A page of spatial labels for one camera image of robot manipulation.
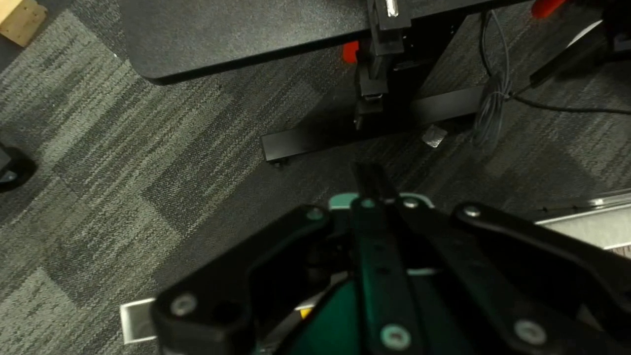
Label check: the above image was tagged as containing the black caster wheel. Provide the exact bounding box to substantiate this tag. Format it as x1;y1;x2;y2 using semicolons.
0;143;39;195

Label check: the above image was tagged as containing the white framed floor plate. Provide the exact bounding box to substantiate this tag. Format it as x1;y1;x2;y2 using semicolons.
118;295;161;347

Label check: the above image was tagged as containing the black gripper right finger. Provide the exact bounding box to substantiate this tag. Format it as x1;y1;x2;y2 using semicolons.
376;161;631;355

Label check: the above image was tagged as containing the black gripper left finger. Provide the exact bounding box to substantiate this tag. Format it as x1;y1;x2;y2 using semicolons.
151;161;413;355

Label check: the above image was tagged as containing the black desk top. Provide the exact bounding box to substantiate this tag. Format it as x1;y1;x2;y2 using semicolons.
116;0;528;86

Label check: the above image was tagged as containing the white tape piece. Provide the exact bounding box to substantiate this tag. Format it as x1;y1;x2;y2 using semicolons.
417;122;449;149

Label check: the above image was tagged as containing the red knob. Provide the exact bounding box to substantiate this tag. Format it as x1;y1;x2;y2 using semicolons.
338;37;362;66

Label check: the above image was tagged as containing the black desk leg frame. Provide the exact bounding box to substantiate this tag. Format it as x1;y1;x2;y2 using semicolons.
260;0;490;167

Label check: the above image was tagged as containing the wooden block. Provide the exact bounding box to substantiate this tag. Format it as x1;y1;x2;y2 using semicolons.
0;0;49;49

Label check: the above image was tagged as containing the grey cable bundle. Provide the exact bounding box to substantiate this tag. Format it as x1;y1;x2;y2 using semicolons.
469;7;514;149

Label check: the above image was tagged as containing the black floor cable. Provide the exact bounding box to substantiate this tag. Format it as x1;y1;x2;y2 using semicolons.
508;88;631;118

